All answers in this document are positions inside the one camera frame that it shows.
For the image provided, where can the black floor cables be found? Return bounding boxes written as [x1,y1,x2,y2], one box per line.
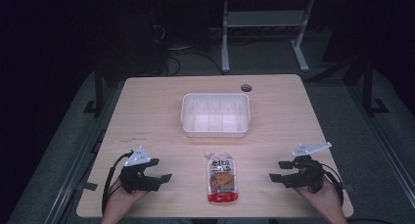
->
[151,22,226,77]

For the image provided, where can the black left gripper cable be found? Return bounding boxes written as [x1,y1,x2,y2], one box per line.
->
[101,150,135,216]

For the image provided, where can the white plastic container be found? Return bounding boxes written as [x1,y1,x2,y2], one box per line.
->
[180,92,252,140]

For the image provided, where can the black tape piece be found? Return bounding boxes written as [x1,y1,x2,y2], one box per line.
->
[82,181,99,192]

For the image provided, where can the person's right hand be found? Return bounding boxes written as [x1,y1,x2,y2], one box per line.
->
[294,180,343,216]

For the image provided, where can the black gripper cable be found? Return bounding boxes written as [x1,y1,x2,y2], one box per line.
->
[321,162,346,207]
[101,150,135,216]

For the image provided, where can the white metal desk frame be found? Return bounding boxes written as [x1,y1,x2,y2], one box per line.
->
[220,0,316,74]

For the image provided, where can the spouted food pouch red base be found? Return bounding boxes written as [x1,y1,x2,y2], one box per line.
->
[204,150,240,204]

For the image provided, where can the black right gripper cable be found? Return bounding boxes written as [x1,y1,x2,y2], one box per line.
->
[321,162,346,207]

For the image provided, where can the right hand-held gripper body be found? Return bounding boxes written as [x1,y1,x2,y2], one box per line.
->
[283,141,333,195]

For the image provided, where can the black metal stand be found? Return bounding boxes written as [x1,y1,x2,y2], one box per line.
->
[361,56,390,116]
[83,68,106,116]

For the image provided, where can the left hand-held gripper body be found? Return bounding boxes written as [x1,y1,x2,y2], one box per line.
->
[118,146,161,195]

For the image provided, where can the person's left hand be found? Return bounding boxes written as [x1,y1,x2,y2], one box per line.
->
[105,179,149,216]

